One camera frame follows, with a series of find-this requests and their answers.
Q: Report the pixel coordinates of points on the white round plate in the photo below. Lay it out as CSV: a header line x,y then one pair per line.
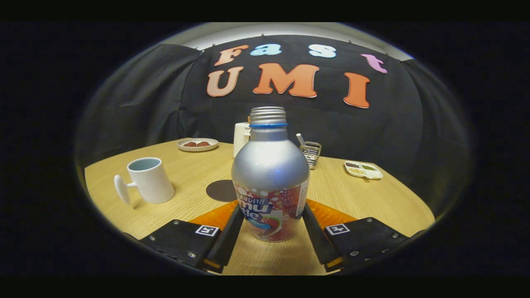
x,y
198,148

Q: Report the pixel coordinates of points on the silver juice bottle red label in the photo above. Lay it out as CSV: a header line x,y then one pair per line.
x,y
269,165

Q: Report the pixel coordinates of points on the wooden table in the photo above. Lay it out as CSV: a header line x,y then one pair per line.
x,y
190,169

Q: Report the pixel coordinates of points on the dark brown round coaster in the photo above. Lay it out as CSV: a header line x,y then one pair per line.
x,y
219,190

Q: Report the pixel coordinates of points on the white toaster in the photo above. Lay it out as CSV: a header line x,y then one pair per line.
x,y
240,138

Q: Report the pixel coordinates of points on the white divided condiment dish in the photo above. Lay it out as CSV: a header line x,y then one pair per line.
x,y
364,170

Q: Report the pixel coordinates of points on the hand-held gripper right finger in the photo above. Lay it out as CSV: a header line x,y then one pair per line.
x,y
316,242

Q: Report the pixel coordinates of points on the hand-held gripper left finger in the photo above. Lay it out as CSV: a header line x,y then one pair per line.
x,y
227,242

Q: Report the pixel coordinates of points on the white cup blue inside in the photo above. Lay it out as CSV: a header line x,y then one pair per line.
x,y
154,186

